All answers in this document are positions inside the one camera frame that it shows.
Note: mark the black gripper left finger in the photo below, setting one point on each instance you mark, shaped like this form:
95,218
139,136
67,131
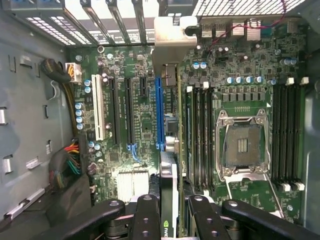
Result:
145,220

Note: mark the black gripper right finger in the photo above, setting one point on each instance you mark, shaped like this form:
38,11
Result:
207,220

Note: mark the silver chipset heatsink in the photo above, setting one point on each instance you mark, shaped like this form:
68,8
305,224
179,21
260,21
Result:
127,185

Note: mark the metal socket cover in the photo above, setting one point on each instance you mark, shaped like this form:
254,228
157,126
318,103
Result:
250,178

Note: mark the CPU socket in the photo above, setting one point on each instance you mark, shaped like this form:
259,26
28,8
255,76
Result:
243,147

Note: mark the black RAM slot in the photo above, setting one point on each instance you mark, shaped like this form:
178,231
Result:
205,137
188,137
291,135
298,135
283,135
212,137
276,135
197,137

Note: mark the green motherboard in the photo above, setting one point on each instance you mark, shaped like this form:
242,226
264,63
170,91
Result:
147,117

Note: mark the blue expansion slot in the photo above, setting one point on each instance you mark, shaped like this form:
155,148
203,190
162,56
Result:
160,112

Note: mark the black long expansion slot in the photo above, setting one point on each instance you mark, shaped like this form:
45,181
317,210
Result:
114,112
129,112

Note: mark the white expansion slot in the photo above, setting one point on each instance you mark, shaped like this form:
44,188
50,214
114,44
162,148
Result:
98,107

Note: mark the open dark PC case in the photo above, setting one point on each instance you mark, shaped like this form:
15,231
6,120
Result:
312,140

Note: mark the black short expansion slot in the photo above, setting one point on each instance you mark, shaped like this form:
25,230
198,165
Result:
143,87

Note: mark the silver rear port block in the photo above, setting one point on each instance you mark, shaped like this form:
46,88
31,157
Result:
240,28

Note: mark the black plastic air duct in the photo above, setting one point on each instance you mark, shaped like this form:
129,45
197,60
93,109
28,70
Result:
72,197

